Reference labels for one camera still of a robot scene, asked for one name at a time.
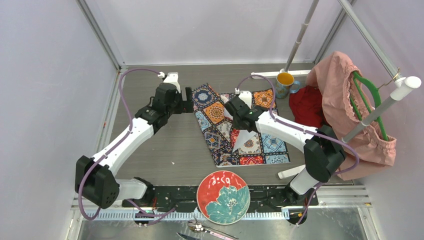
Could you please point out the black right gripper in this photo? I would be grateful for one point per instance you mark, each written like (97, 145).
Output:
(235, 124)

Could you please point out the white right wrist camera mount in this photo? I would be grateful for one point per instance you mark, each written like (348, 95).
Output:
(245, 96)

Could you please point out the pink fabric garment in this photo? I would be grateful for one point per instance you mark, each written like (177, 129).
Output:
(332, 76)

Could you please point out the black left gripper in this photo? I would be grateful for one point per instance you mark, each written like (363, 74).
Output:
(185, 106)

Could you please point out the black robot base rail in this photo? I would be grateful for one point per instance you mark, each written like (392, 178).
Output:
(263, 198)

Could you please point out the green clothes hanger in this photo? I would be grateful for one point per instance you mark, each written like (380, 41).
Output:
(358, 96)

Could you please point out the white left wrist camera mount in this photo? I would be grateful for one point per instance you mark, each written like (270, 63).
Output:
(170, 78)

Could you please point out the metal spoon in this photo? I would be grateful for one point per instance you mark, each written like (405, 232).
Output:
(197, 227)

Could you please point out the red plate with teal flower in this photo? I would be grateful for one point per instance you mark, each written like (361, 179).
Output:
(223, 197)

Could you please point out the metal knife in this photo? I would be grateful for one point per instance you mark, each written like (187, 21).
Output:
(186, 237)

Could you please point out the white and grey clothes rack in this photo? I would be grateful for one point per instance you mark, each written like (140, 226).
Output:
(404, 85)

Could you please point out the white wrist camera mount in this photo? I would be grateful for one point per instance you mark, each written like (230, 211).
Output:
(245, 96)
(170, 78)

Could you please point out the blue mug with yellow inside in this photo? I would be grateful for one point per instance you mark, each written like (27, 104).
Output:
(286, 84)

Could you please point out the red cloth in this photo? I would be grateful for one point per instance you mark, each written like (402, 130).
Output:
(306, 107)

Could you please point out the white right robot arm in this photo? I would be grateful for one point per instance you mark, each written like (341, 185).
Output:
(323, 153)

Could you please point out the colourful patterned placemat cloth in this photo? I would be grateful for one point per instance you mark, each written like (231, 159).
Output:
(220, 136)

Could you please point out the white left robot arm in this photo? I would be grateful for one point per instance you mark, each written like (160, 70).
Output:
(95, 177)

